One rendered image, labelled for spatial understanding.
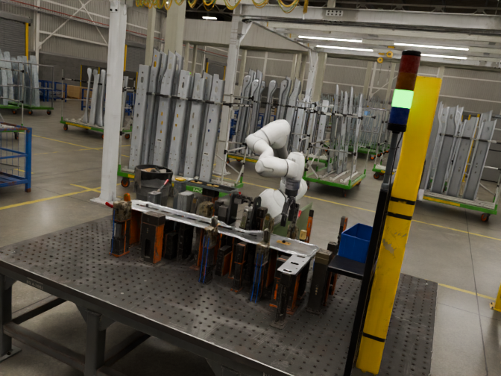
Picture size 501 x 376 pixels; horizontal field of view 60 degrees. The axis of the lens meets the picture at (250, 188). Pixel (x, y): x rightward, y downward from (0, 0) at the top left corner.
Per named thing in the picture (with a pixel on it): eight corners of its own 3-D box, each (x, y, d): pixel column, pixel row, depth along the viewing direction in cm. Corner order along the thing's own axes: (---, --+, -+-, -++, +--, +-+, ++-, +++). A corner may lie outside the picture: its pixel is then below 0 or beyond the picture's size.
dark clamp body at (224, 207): (208, 259, 299) (214, 206, 291) (217, 254, 311) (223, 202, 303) (222, 263, 295) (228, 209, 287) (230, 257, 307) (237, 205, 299)
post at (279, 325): (270, 326, 224) (277, 274, 217) (276, 317, 233) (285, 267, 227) (281, 330, 221) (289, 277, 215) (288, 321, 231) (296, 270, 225)
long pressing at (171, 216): (114, 206, 293) (114, 204, 293) (135, 200, 313) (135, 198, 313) (310, 259, 243) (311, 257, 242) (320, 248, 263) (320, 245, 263)
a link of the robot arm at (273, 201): (268, 221, 346) (253, 198, 348) (287, 210, 349) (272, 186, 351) (271, 219, 330) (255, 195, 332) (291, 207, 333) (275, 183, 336)
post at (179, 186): (168, 236, 330) (173, 180, 321) (174, 234, 337) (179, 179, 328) (177, 239, 328) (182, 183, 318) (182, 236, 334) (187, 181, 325)
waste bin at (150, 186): (121, 221, 562) (124, 166, 546) (147, 212, 610) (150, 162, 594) (152, 230, 543) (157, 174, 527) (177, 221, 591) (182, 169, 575)
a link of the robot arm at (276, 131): (279, 198, 353) (300, 185, 358) (290, 210, 342) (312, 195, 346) (254, 125, 300) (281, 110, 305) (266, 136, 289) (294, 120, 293)
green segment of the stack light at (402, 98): (391, 105, 162) (394, 89, 161) (392, 106, 168) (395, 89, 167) (409, 108, 159) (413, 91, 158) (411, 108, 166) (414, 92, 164)
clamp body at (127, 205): (105, 255, 284) (108, 201, 276) (120, 248, 297) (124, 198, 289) (118, 259, 280) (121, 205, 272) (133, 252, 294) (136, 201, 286)
